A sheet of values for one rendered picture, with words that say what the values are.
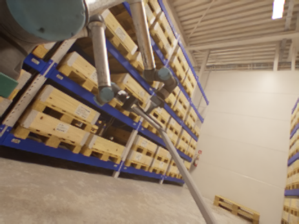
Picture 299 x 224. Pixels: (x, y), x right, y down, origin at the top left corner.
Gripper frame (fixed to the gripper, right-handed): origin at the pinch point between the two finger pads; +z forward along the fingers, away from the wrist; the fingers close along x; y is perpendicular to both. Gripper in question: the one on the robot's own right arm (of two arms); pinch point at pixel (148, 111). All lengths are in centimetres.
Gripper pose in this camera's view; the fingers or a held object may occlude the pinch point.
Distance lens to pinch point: 112.8
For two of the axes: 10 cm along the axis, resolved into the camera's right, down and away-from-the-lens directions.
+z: -6.4, 7.7, -0.5
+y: 5.0, 4.6, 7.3
